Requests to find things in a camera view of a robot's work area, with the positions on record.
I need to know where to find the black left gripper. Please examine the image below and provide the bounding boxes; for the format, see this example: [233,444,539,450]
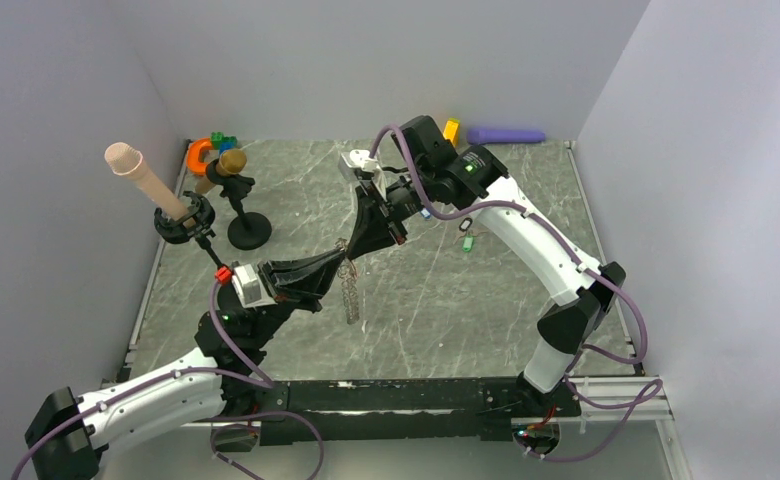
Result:
[246,247,347,349]

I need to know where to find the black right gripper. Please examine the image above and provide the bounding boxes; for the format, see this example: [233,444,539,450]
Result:
[347,164,437,258]

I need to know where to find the metal disc with keyrings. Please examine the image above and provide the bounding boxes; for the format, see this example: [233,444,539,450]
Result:
[336,257,360,325]

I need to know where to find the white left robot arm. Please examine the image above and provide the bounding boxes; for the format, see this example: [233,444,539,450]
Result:
[11,247,347,479]

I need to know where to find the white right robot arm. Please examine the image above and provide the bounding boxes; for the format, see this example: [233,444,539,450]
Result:
[339,115,625,416]

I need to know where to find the black short microphone stand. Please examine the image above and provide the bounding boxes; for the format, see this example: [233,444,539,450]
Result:
[214,174,272,251]

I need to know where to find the black tag key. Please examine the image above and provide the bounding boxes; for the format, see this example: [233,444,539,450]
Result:
[458,217,473,233]

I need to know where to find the green tag key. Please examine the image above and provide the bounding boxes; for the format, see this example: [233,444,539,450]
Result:
[458,230,487,253]

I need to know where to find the yellow block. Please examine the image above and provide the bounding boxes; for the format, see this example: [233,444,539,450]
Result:
[443,117,460,147]

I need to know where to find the purple cylinder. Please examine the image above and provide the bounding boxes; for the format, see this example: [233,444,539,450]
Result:
[466,127,546,145]

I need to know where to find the gold microphone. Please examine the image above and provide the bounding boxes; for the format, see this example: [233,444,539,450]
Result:
[194,148,248,195]

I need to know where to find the orange horseshoe toy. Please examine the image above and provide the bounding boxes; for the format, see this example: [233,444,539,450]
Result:
[185,138,213,176]

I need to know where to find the green blue toy bricks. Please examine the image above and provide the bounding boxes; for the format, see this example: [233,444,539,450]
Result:
[209,131,238,154]

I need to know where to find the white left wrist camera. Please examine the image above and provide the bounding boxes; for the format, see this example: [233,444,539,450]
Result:
[215,263,275,310]

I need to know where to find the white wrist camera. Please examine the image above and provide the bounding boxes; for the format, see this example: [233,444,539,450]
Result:
[338,149,387,199]
[215,263,275,310]

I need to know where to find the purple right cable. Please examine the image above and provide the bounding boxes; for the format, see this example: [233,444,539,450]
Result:
[368,124,664,465]

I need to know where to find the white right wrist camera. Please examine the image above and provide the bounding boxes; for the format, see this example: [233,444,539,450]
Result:
[338,149,387,199]

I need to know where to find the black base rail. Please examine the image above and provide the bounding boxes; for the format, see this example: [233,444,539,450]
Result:
[221,377,582,446]

